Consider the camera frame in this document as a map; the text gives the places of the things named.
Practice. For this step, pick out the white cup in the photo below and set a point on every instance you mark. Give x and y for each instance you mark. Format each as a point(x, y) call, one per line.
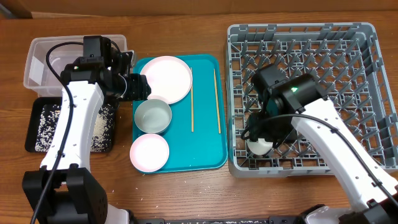
point(259, 147)

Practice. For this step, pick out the black rectangular tray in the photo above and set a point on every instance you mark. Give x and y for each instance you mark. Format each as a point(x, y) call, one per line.
point(34, 119)

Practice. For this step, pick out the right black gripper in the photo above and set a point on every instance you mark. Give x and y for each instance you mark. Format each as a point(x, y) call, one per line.
point(260, 131)

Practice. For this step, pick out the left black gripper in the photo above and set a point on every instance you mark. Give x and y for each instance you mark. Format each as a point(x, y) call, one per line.
point(138, 83)

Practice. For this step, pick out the teal serving tray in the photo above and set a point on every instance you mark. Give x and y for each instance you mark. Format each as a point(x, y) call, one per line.
point(204, 148)

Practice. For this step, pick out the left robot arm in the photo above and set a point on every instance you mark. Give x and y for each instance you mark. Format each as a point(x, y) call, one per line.
point(63, 190)

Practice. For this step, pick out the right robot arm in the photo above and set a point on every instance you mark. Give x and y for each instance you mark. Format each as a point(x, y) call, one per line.
point(302, 104)

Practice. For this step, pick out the right wooden chopstick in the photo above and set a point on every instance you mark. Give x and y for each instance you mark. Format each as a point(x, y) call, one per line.
point(217, 102)

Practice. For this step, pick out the small pink plate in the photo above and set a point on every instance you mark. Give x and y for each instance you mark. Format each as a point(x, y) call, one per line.
point(149, 153)

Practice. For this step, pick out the grey dishwasher rack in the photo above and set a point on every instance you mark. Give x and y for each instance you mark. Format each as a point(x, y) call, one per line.
point(344, 57)

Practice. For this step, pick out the large white plate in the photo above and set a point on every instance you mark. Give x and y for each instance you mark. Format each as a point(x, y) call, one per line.
point(169, 78)

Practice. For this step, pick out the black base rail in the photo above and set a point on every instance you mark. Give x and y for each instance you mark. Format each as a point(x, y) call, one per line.
point(268, 220)

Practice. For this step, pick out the grey bowl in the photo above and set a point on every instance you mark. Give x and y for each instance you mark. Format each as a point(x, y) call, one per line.
point(153, 116)

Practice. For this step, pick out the white rice grains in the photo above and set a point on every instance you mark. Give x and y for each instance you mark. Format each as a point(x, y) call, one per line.
point(103, 133)

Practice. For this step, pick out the clear plastic waste bin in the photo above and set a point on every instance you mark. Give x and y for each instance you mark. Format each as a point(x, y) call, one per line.
point(55, 67)

